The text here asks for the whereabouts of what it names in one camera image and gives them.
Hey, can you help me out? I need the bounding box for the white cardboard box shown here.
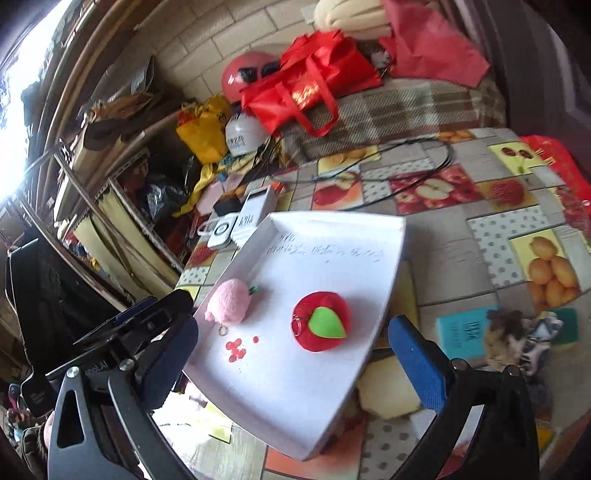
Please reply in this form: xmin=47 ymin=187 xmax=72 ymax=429
xmin=185 ymin=211 xmax=407 ymax=462

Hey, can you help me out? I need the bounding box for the teal box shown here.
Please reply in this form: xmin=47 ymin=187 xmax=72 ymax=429
xmin=436 ymin=307 xmax=502 ymax=363

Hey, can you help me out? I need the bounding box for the green and yellow sponge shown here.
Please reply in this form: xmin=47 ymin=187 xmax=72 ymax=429
xmin=551 ymin=308 xmax=580 ymax=344

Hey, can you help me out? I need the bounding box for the black chair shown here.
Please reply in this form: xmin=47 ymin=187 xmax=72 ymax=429
xmin=6 ymin=237 xmax=134 ymax=370

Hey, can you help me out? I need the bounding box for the metal shelf rack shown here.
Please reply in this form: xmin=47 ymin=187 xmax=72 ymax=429
xmin=28 ymin=138 xmax=195 ymax=301

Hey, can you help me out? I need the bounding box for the white round device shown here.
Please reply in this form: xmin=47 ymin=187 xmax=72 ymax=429
xmin=198 ymin=217 xmax=241 ymax=250

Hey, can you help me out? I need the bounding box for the white plastic jar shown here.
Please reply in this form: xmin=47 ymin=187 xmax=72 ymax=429
xmin=225 ymin=113 xmax=271 ymax=158

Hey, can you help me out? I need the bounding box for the fruit print tablecloth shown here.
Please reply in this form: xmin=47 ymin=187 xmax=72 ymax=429
xmin=152 ymin=127 xmax=591 ymax=480

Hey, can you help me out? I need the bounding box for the pale yellow sponge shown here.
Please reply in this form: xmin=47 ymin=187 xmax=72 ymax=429
xmin=358 ymin=355 xmax=423 ymax=421

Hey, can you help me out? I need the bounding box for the pink ball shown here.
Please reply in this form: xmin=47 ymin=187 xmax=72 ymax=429
xmin=221 ymin=51 xmax=282 ymax=104

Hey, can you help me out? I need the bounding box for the red tote bag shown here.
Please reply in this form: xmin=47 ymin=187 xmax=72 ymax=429
xmin=240 ymin=31 xmax=384 ymax=138

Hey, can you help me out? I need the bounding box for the red flat packet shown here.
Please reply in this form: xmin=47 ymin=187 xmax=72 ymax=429
xmin=519 ymin=135 xmax=591 ymax=208

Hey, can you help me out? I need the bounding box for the black white patterned cloth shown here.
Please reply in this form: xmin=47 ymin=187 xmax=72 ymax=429
xmin=522 ymin=311 xmax=564 ymax=374

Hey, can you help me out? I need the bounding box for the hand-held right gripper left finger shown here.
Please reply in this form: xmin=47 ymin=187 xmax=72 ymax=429
xmin=46 ymin=316 xmax=200 ymax=480

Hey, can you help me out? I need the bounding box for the black plastic bag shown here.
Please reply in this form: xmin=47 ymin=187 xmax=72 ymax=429
xmin=145 ymin=173 xmax=190 ymax=227

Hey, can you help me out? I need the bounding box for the black cable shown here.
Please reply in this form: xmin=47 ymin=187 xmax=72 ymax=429
xmin=272 ymin=136 xmax=455 ymax=185

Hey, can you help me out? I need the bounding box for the red apple plush toy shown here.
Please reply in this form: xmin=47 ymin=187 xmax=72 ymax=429
xmin=291 ymin=291 xmax=354 ymax=354

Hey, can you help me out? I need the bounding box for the pink plush toy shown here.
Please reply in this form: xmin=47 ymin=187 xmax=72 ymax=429
xmin=204 ymin=278 xmax=264 ymax=337

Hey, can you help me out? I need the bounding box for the brown plush toy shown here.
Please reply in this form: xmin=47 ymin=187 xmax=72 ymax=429
xmin=485 ymin=309 xmax=536 ymax=370

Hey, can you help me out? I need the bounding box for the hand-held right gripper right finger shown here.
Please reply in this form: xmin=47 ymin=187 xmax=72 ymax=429
xmin=388 ymin=315 xmax=541 ymax=480

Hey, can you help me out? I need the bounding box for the cream pillow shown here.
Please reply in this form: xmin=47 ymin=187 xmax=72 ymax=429
xmin=313 ymin=0 xmax=393 ymax=40

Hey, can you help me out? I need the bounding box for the red cloth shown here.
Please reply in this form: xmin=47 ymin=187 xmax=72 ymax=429
xmin=379 ymin=0 xmax=491 ymax=88

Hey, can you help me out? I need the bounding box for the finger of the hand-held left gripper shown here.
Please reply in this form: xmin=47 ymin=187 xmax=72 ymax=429
xmin=74 ymin=290 xmax=195 ymax=354

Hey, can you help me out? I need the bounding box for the yellow bag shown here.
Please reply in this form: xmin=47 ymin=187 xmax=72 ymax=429
xmin=175 ymin=95 xmax=234 ymax=164

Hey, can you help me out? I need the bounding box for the plaid blanket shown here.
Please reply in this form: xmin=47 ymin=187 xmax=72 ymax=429
xmin=277 ymin=76 xmax=509 ymax=162

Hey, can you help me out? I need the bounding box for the yellow ribbon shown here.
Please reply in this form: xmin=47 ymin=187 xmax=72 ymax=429
xmin=173 ymin=161 xmax=220 ymax=217

